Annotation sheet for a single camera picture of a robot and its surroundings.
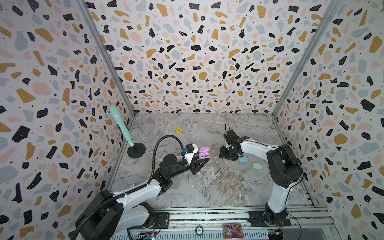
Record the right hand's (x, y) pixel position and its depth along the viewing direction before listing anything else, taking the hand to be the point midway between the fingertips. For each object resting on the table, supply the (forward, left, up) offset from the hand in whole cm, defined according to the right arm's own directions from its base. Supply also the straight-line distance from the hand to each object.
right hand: (222, 154), depth 95 cm
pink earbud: (-4, -2, -2) cm, 5 cm away
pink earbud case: (-11, +12, +20) cm, 26 cm away
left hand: (-12, +10, +21) cm, 26 cm away
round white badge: (-40, +14, -2) cm, 43 cm away
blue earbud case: (-3, -13, -1) cm, 14 cm away
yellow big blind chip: (+20, +31, -2) cm, 37 cm away
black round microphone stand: (+2, +56, -2) cm, 56 cm away
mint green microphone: (+6, +57, +31) cm, 65 cm away
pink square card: (-40, -2, -1) cm, 41 cm away
